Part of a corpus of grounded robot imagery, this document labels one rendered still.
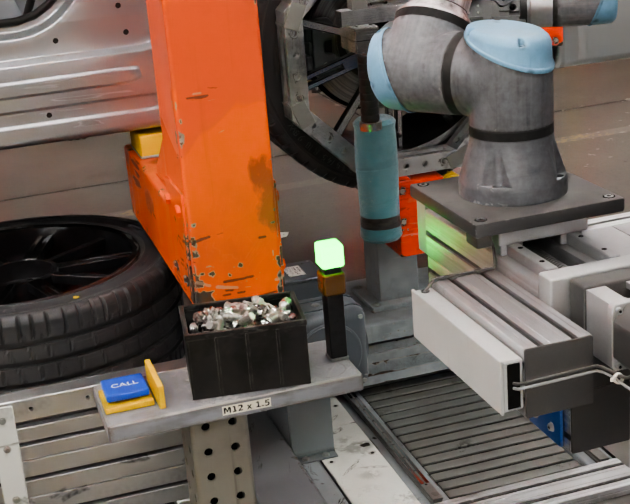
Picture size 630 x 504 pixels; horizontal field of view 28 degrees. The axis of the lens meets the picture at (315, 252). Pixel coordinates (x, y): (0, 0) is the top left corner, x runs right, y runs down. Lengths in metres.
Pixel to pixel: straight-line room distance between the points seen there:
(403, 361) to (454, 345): 1.33
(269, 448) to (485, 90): 1.12
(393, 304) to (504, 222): 1.32
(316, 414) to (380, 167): 0.52
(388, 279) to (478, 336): 1.44
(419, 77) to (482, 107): 0.10
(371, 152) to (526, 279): 0.98
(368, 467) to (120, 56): 0.98
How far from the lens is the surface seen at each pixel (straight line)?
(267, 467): 2.51
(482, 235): 1.65
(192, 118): 2.12
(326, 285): 2.10
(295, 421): 2.59
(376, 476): 2.55
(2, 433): 2.33
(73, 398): 2.33
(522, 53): 1.68
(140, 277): 2.49
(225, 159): 2.15
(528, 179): 1.71
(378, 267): 2.94
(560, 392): 1.51
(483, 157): 1.72
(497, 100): 1.69
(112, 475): 2.41
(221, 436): 2.11
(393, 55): 1.77
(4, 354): 2.41
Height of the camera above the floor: 1.34
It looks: 19 degrees down
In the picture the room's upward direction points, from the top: 5 degrees counter-clockwise
